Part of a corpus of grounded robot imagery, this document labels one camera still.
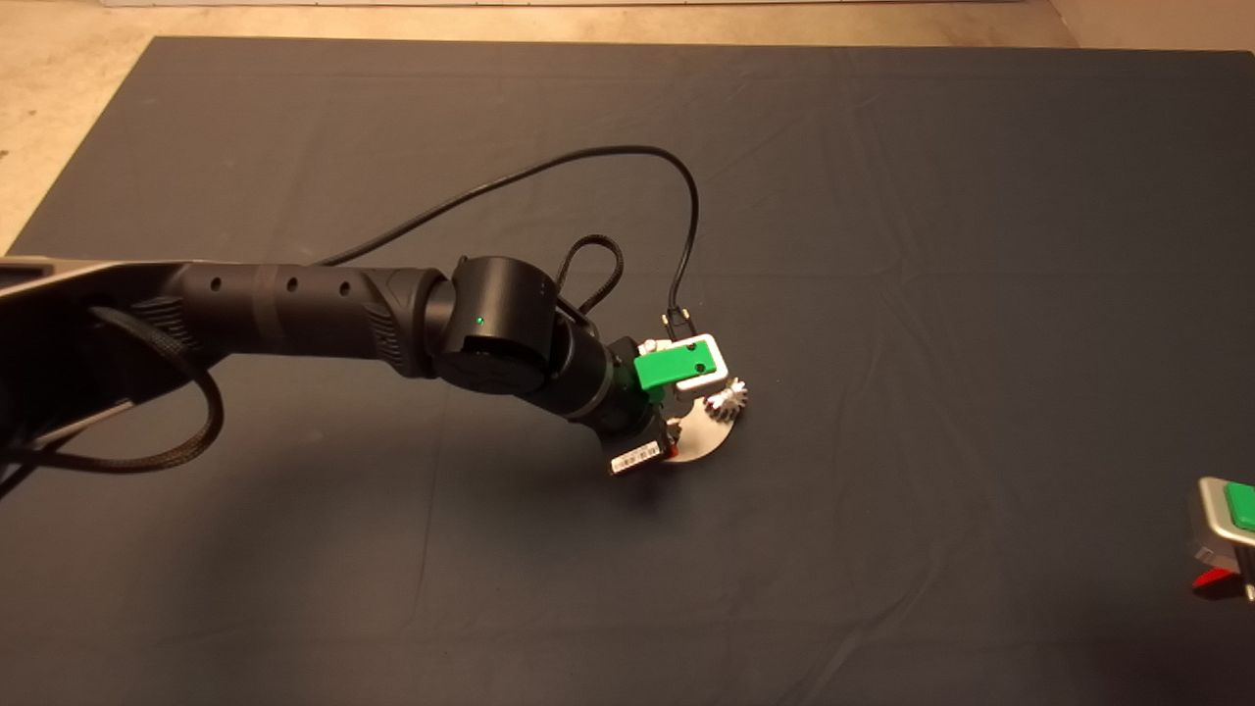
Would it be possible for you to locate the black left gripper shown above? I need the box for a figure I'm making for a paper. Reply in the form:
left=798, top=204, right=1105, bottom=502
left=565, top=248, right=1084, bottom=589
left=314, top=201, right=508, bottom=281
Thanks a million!
left=598, top=336, right=685, bottom=478

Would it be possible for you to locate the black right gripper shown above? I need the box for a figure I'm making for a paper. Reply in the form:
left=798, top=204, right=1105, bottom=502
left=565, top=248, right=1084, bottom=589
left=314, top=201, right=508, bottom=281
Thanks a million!
left=1190, top=544, right=1255, bottom=601

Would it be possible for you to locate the round metal carrier plate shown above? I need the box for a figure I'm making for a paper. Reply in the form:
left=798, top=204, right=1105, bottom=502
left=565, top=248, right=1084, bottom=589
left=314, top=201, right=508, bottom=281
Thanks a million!
left=662, top=390, right=736, bottom=465

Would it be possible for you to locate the dark grey table cloth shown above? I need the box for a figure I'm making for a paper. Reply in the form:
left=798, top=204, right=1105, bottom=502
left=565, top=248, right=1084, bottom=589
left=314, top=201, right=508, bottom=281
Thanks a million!
left=0, top=36, right=1255, bottom=706

